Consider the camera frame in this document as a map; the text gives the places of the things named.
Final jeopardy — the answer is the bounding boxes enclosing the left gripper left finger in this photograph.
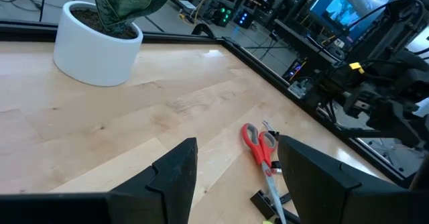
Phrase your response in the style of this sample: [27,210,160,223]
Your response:
[107,137,198,224]

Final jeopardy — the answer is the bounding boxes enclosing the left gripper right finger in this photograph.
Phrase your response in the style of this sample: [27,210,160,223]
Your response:
[277,135,415,224]

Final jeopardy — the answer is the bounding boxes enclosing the red grey handled scissors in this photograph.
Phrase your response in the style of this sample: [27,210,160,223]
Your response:
[241,122,288,224]

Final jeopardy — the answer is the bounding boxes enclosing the blue lit monitor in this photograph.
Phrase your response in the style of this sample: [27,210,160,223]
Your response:
[308,0,400,42]

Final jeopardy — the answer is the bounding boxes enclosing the white round plant pot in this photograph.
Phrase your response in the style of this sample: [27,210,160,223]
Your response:
[52,1,144,87]

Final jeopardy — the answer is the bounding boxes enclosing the black box green lights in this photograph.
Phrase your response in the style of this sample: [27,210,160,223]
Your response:
[214,5,234,27]

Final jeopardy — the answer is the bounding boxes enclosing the black box blue lights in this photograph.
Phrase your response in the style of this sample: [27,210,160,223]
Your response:
[233,9,254,30]

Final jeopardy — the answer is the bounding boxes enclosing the green snake plant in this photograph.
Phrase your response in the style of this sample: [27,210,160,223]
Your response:
[90,0,198,39]

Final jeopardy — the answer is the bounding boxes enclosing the yellow cable tag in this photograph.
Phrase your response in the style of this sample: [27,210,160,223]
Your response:
[348,62,365,74]

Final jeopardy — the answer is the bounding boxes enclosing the black aluminium table frame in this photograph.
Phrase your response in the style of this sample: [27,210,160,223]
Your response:
[0,19,429,190]

